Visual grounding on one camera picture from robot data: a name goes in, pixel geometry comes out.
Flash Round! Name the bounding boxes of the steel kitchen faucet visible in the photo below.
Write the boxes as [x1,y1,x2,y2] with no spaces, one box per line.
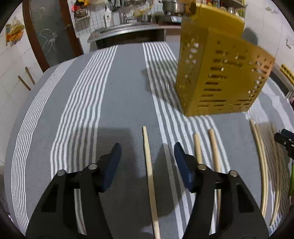
[120,0,132,24]

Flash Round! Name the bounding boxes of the stainless steel sink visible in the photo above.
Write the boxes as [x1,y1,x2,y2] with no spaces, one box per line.
[87,22,166,43]

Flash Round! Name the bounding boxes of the wooden chopstick on cloth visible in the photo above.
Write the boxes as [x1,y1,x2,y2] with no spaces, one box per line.
[209,129,221,223]
[249,118,269,218]
[270,124,282,226]
[193,133,203,164]

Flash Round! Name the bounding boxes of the green lanyard strap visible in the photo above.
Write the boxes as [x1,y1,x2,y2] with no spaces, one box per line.
[288,160,294,198]

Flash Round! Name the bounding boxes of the wooden chopstick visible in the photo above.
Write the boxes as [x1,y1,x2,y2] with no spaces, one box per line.
[193,133,203,164]
[270,124,282,226]
[209,129,221,223]
[249,118,269,218]
[143,126,161,239]

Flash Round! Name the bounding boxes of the grey white striped tablecloth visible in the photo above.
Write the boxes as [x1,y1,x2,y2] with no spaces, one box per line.
[1,42,293,238]

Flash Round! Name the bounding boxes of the white soap bottle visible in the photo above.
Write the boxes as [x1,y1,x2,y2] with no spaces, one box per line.
[104,7,112,28]

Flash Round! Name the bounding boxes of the yellow perforated utensil holder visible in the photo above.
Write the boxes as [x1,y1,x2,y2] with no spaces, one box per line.
[175,3,275,117]

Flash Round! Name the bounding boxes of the steel cooking pot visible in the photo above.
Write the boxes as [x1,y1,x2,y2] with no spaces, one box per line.
[160,1,185,15]

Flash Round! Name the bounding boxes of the brown framed glass door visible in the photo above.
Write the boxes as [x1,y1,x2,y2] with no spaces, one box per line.
[22,0,84,72]

